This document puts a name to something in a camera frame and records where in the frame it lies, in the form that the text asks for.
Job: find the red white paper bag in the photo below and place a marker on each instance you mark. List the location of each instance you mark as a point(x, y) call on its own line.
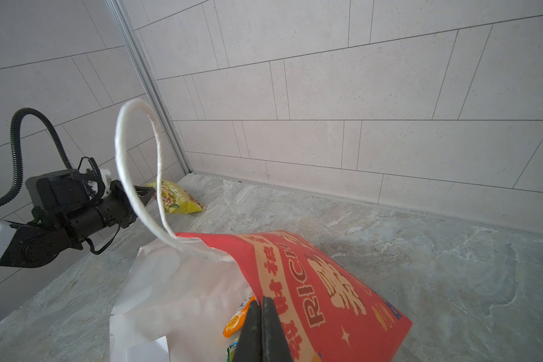
point(183, 288)

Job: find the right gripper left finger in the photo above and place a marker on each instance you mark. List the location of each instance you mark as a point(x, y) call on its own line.
point(249, 346)

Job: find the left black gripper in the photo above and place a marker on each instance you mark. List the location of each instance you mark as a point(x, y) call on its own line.
point(68, 208)

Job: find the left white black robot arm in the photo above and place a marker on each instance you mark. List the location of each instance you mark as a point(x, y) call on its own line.
point(69, 207)

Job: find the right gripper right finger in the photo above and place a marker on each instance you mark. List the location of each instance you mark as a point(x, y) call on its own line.
point(275, 347)

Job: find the orange snack packet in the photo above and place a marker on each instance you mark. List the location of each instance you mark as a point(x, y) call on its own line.
point(237, 320)

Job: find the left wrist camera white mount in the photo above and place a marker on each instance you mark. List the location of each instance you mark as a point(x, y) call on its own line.
point(107, 178)

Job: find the teal green snack packet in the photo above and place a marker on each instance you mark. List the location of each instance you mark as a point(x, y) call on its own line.
point(232, 349)

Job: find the yellow green chips packet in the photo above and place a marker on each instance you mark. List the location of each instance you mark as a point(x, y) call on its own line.
point(175, 199)

